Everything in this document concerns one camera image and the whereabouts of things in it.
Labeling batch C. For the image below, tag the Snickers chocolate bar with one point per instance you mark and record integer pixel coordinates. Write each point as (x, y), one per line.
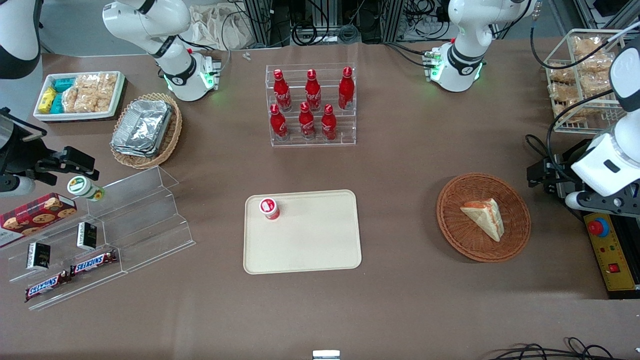
(46, 286)
(94, 262)

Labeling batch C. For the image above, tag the yellow emergency stop box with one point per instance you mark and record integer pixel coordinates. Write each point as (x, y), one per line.
(620, 250)

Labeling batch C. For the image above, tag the brown round wicker basket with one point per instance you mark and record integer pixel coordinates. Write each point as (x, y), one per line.
(457, 235)

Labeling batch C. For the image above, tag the small black snack box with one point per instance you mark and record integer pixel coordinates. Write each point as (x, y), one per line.
(38, 256)
(86, 236)

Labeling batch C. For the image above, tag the small yellow snack box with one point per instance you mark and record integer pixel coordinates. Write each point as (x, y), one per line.
(47, 99)

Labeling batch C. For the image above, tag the light oval wicker basket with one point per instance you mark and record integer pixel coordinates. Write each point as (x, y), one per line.
(174, 132)

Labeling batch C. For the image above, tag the clear bag of crackers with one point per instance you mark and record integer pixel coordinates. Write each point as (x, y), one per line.
(561, 74)
(570, 114)
(597, 86)
(595, 65)
(561, 91)
(589, 46)

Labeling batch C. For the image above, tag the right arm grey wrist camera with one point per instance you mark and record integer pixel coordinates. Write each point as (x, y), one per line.
(15, 186)

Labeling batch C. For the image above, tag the small white edge block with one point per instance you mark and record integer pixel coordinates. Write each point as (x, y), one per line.
(326, 355)

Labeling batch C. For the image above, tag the red cola bottle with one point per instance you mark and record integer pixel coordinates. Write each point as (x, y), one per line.
(306, 122)
(313, 92)
(282, 92)
(328, 124)
(278, 124)
(346, 90)

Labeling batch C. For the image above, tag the green white yogurt cup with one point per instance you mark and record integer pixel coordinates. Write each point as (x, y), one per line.
(82, 187)

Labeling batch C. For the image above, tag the clear rice cracker bag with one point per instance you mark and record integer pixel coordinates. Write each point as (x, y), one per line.
(107, 90)
(71, 100)
(87, 92)

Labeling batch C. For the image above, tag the beige plastic tray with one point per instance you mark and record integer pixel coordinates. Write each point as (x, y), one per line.
(310, 240)

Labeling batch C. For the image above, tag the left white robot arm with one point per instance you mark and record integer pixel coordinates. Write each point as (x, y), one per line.
(465, 45)

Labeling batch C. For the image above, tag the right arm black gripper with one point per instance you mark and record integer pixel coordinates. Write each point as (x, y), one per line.
(20, 153)

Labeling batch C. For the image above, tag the clear acrylic bottle rack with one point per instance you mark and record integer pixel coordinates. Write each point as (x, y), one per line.
(345, 127)

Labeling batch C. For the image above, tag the beige cloth bag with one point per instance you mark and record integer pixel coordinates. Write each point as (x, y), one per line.
(220, 27)

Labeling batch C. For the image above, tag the wrapped triangle sandwich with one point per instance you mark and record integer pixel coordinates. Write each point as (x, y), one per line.
(485, 217)

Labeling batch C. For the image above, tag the small teal snack box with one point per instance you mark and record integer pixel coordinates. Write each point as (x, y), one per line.
(57, 104)
(64, 84)

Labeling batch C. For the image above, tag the aluminium frame post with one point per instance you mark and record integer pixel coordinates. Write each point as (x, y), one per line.
(260, 22)

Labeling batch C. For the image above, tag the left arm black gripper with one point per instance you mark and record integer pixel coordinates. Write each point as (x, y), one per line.
(563, 173)

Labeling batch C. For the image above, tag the clear acrylic stepped display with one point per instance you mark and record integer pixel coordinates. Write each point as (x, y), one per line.
(145, 225)

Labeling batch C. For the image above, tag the red white yogurt cup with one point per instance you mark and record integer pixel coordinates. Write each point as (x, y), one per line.
(268, 207)

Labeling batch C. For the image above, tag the red plaid cookie box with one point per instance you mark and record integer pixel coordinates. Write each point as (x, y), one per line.
(35, 215)

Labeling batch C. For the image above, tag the silver foil tray stack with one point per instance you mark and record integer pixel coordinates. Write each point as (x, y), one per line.
(142, 127)

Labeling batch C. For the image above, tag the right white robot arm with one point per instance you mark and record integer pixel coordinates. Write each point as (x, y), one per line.
(160, 30)

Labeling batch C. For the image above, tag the white rectangular snack tray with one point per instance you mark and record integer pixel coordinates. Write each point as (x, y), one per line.
(45, 116)

